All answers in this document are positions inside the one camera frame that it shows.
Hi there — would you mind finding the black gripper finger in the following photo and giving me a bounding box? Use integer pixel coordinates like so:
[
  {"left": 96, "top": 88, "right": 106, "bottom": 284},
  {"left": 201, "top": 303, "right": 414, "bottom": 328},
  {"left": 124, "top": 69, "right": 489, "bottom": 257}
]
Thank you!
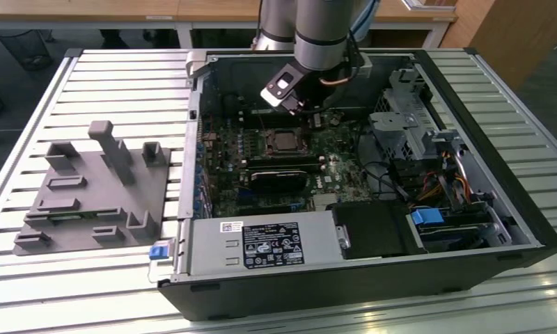
[{"left": 306, "top": 111, "right": 328, "bottom": 131}]

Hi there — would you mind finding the silver square CPU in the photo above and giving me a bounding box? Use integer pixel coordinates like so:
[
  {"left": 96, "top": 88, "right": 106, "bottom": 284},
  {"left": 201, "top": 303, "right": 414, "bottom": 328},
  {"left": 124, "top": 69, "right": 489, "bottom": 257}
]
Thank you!
[{"left": 273, "top": 131, "right": 301, "bottom": 150}]

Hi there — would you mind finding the metal socket cover frame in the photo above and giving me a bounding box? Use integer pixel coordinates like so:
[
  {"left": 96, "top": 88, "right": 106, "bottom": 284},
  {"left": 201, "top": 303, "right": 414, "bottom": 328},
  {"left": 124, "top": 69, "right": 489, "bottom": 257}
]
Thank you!
[{"left": 261, "top": 128, "right": 308, "bottom": 154}]

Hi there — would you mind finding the black CPU socket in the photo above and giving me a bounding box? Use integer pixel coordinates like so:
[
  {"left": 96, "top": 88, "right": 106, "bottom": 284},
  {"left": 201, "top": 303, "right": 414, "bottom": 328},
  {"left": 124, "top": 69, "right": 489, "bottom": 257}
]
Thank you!
[{"left": 261, "top": 127, "right": 309, "bottom": 156}]

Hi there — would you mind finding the green motherboard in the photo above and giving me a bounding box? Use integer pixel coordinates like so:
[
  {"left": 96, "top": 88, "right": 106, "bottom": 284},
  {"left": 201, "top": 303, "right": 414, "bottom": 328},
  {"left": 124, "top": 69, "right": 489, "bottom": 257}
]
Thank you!
[{"left": 197, "top": 106, "right": 390, "bottom": 218}]

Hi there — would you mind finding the silver metal drive cage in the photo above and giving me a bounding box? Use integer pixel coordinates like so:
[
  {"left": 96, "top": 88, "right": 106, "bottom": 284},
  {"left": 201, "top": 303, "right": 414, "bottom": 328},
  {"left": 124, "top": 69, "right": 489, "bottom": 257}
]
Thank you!
[{"left": 365, "top": 67, "right": 470, "bottom": 163}]

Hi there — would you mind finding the black graphics card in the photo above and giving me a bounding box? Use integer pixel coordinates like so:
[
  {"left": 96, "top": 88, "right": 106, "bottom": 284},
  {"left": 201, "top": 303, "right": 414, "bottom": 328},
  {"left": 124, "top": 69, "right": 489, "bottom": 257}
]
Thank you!
[{"left": 248, "top": 168, "right": 310, "bottom": 194}]

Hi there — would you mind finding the small silver heat sink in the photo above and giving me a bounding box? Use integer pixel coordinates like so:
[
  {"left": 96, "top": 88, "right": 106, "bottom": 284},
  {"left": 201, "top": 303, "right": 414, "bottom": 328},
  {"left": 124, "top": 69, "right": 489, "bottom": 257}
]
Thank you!
[{"left": 312, "top": 194, "right": 338, "bottom": 210}]

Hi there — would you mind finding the black plastic shroud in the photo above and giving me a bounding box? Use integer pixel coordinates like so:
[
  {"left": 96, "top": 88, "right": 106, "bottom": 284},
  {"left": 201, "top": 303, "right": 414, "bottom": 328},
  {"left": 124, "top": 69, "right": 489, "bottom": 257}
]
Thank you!
[{"left": 329, "top": 200, "right": 424, "bottom": 260}]

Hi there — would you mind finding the white paper tray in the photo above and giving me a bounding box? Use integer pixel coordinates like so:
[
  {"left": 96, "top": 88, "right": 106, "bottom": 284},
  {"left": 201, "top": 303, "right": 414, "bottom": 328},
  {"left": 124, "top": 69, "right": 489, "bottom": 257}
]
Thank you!
[{"left": 401, "top": 0, "right": 458, "bottom": 12}]

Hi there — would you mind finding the blue disk carrier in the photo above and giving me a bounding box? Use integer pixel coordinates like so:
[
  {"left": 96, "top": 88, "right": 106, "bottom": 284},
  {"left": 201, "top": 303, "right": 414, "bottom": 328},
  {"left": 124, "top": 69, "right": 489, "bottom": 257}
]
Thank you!
[{"left": 410, "top": 207, "right": 445, "bottom": 228}]

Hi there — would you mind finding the silver power supply with label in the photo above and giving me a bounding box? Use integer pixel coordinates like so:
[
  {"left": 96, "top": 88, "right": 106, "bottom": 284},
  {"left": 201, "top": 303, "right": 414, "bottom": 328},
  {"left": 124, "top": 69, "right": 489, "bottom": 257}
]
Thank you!
[{"left": 185, "top": 211, "right": 345, "bottom": 278}]

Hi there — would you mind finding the wooden cabinet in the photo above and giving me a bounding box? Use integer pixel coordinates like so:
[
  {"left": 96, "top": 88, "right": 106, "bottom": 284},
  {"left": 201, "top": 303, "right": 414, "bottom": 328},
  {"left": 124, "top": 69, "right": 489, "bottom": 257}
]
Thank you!
[{"left": 438, "top": 0, "right": 557, "bottom": 90}]

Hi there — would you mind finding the wooden desk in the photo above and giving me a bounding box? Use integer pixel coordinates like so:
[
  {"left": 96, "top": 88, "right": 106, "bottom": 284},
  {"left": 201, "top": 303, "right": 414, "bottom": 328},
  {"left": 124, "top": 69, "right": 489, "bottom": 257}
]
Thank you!
[{"left": 0, "top": 0, "right": 458, "bottom": 49}]

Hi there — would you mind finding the black open PC case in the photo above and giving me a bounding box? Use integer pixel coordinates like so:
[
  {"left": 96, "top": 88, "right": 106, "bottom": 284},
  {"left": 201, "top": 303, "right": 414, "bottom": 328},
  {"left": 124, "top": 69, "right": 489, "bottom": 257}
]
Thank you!
[{"left": 154, "top": 47, "right": 557, "bottom": 323}]

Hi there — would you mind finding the blue case latch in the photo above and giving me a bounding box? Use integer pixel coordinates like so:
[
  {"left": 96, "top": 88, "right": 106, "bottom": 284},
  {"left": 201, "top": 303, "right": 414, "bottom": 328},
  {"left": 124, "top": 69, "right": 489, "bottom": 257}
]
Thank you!
[{"left": 148, "top": 244, "right": 169, "bottom": 262}]

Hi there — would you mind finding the grey plastic parts rack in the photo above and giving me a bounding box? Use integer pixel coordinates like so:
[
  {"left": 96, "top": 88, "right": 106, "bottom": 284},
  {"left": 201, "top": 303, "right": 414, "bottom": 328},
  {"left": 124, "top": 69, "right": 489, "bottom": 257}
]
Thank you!
[{"left": 10, "top": 120, "right": 173, "bottom": 257}]

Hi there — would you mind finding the black mesh waste bin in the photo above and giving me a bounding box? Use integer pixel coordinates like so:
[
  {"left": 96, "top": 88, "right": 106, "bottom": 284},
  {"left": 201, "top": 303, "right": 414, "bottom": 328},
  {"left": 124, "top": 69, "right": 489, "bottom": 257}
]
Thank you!
[{"left": 0, "top": 29, "right": 56, "bottom": 71}]

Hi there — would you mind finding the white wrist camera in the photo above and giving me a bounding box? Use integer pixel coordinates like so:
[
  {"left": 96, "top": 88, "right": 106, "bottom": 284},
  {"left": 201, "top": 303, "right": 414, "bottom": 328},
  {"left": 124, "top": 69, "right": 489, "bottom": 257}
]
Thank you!
[{"left": 258, "top": 63, "right": 308, "bottom": 116}]

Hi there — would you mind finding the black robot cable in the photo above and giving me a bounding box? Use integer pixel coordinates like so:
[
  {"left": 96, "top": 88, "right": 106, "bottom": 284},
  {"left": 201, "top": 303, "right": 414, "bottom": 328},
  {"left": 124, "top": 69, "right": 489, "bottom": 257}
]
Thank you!
[{"left": 317, "top": 27, "right": 361, "bottom": 88}]

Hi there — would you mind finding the coloured wire bundle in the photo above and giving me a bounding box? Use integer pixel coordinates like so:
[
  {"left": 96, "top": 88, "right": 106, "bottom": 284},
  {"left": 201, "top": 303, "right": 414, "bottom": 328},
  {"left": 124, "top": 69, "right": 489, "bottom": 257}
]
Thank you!
[{"left": 414, "top": 169, "right": 473, "bottom": 207}]

